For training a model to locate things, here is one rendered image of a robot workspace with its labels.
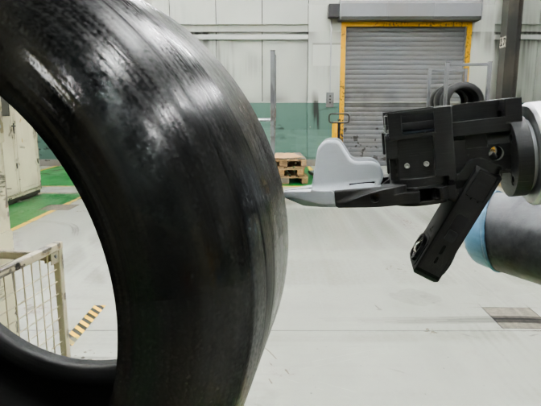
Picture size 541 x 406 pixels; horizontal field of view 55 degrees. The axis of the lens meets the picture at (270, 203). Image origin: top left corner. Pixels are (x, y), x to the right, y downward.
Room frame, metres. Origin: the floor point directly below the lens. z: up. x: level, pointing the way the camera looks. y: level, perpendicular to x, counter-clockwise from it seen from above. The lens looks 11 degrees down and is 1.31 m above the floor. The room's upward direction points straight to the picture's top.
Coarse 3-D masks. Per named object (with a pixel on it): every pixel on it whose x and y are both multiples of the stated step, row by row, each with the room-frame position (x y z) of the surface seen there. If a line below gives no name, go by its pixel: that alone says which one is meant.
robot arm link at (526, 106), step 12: (528, 108) 0.44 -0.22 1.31; (540, 108) 0.43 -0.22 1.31; (528, 120) 0.44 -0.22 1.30; (540, 120) 0.42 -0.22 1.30; (540, 132) 0.42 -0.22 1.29; (540, 144) 0.42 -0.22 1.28; (540, 156) 0.42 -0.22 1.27; (540, 168) 0.42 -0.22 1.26; (540, 180) 0.42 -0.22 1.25; (540, 192) 0.42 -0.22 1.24; (540, 204) 0.44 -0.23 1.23
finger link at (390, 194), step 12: (336, 192) 0.45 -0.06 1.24; (348, 192) 0.45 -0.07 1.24; (360, 192) 0.44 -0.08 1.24; (372, 192) 0.44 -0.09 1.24; (384, 192) 0.43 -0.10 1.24; (396, 192) 0.43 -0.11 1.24; (408, 192) 0.43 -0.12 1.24; (420, 192) 0.44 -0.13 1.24; (336, 204) 0.45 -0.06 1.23; (348, 204) 0.44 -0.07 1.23; (360, 204) 0.44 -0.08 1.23; (372, 204) 0.43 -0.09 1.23; (384, 204) 0.43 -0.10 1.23; (396, 204) 0.43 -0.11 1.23
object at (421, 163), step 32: (384, 128) 0.49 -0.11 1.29; (416, 128) 0.44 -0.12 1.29; (448, 128) 0.43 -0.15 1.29; (480, 128) 0.44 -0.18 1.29; (512, 128) 0.44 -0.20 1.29; (416, 160) 0.44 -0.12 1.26; (448, 160) 0.43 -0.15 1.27; (480, 160) 0.44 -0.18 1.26; (512, 160) 0.44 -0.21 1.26; (448, 192) 0.43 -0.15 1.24; (512, 192) 0.44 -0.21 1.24
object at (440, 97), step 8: (448, 64) 7.41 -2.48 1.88; (456, 64) 7.40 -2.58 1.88; (464, 64) 7.39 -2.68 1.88; (472, 64) 7.38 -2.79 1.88; (480, 64) 7.37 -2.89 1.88; (488, 64) 7.36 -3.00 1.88; (448, 72) 7.41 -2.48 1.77; (464, 72) 8.64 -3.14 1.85; (488, 72) 7.36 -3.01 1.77; (464, 80) 8.61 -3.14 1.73; (488, 80) 7.36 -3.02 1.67; (440, 88) 8.07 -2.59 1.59; (448, 88) 7.62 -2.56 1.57; (456, 88) 7.54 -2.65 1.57; (464, 88) 7.82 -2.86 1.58; (472, 88) 7.53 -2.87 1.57; (488, 88) 7.36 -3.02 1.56; (432, 96) 8.35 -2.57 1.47; (440, 96) 7.75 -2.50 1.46; (448, 96) 7.55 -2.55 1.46; (464, 96) 8.24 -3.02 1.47; (472, 96) 7.81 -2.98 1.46; (480, 96) 7.52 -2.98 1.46; (488, 96) 7.36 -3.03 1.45; (432, 104) 8.32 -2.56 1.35; (440, 104) 7.69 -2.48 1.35; (448, 104) 7.55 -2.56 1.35
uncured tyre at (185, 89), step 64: (0, 0) 0.34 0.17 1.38; (64, 0) 0.36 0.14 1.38; (128, 0) 0.42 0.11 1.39; (0, 64) 0.34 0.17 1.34; (64, 64) 0.33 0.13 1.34; (128, 64) 0.35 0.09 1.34; (192, 64) 0.42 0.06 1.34; (64, 128) 0.33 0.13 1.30; (128, 128) 0.33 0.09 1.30; (192, 128) 0.35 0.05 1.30; (256, 128) 0.50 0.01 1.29; (128, 192) 0.33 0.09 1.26; (192, 192) 0.34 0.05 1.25; (256, 192) 0.41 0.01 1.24; (128, 256) 0.32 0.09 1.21; (192, 256) 0.33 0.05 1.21; (256, 256) 0.37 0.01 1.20; (128, 320) 0.32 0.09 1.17; (192, 320) 0.32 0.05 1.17; (256, 320) 0.37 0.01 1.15; (0, 384) 0.62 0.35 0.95; (64, 384) 0.62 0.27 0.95; (128, 384) 0.32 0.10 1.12; (192, 384) 0.33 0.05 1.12
